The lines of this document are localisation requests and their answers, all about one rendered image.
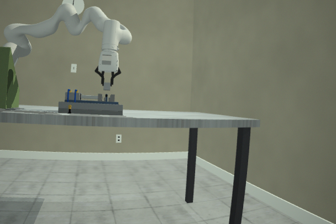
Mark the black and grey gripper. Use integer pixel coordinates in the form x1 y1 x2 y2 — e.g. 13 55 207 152
95 50 121 86

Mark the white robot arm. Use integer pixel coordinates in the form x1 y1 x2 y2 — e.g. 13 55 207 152
3 3 132 66

